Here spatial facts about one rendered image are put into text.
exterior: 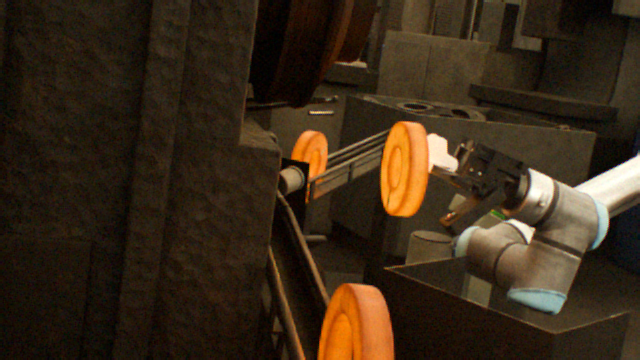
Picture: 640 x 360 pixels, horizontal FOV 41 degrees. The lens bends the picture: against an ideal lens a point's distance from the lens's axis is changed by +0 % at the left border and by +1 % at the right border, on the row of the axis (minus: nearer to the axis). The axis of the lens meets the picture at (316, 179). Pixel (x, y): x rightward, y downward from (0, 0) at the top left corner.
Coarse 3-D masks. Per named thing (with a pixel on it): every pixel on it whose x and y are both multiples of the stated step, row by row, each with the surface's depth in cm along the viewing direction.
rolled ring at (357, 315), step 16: (352, 288) 88; (368, 288) 89; (336, 304) 93; (352, 304) 87; (368, 304) 85; (384, 304) 86; (336, 320) 93; (352, 320) 86; (368, 320) 84; (384, 320) 84; (320, 336) 98; (336, 336) 95; (352, 336) 95; (368, 336) 82; (384, 336) 83; (320, 352) 97; (336, 352) 96; (352, 352) 96; (368, 352) 82; (384, 352) 82
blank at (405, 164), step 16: (400, 128) 140; (416, 128) 137; (400, 144) 139; (416, 144) 135; (384, 160) 147; (400, 160) 144; (416, 160) 134; (384, 176) 146; (400, 176) 137; (416, 176) 134; (384, 192) 145; (400, 192) 137; (416, 192) 135; (400, 208) 137; (416, 208) 137
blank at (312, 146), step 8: (304, 136) 206; (312, 136) 206; (320, 136) 209; (296, 144) 204; (304, 144) 204; (312, 144) 206; (320, 144) 210; (296, 152) 204; (304, 152) 203; (312, 152) 207; (320, 152) 212; (304, 160) 203; (312, 160) 213; (320, 160) 213; (312, 168) 213; (320, 168) 214; (312, 176) 211
